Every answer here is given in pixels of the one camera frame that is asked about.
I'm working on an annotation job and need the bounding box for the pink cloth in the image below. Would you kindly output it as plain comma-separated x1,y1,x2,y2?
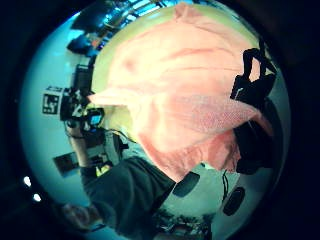
87,2,275,183

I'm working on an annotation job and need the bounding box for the black office chair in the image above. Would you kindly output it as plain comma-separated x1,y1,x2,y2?
73,64,96,98
66,33,101,56

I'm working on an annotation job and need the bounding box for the white marker cube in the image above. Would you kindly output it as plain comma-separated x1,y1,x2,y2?
42,85,64,116

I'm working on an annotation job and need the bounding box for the dark flat monitor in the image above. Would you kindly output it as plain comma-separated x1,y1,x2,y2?
53,151,81,178

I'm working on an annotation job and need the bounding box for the the person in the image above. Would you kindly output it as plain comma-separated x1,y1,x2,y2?
61,155,178,240

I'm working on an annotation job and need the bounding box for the black oval ceiling panel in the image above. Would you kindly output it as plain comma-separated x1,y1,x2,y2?
222,186,246,217
172,171,201,198

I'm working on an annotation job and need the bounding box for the small black palm camera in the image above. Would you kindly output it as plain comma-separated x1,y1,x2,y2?
85,109,106,129

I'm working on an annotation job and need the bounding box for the thin black cable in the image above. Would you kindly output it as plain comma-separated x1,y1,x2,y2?
221,169,231,203

